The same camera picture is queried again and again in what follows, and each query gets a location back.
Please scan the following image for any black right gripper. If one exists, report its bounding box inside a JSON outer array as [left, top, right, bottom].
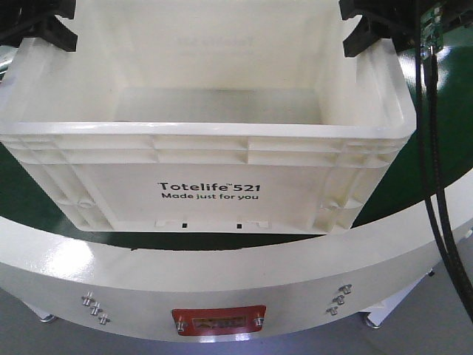
[[338, 0, 443, 58]]

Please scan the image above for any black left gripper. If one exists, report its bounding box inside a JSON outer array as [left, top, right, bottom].
[[1, 0, 78, 52]]

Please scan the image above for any white plastic Totelife tote box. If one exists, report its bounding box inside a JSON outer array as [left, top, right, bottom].
[[1, 1, 415, 234]]

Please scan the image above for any green circuit board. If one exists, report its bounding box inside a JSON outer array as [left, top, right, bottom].
[[421, 1, 443, 58]]

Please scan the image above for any white curved conveyor table rim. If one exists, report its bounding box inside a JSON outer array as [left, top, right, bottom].
[[0, 192, 473, 344]]

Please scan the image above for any red nameplate on rim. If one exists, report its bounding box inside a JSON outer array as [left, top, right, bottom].
[[171, 305, 267, 337]]

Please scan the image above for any black braided cable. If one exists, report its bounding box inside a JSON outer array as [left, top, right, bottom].
[[424, 46, 473, 334]]

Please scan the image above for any thin black cable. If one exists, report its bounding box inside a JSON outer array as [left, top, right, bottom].
[[412, 0, 473, 289]]

